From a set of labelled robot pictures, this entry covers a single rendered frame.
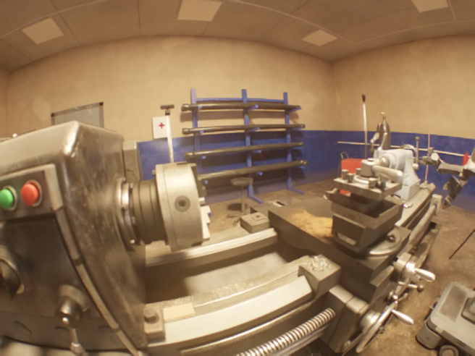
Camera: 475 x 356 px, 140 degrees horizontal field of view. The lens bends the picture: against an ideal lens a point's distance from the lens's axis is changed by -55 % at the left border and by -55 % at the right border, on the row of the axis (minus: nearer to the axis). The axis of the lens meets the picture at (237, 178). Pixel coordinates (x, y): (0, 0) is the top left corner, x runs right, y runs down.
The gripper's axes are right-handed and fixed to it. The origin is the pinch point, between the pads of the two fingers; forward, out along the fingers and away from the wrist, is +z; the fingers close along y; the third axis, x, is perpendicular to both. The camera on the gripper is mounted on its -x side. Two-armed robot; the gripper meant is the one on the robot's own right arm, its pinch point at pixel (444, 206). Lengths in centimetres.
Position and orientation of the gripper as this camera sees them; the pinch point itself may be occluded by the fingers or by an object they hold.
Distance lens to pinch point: 172.1
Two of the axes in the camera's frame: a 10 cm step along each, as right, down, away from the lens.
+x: 3.1, 6.4, -7.0
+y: -9.4, 1.3, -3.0
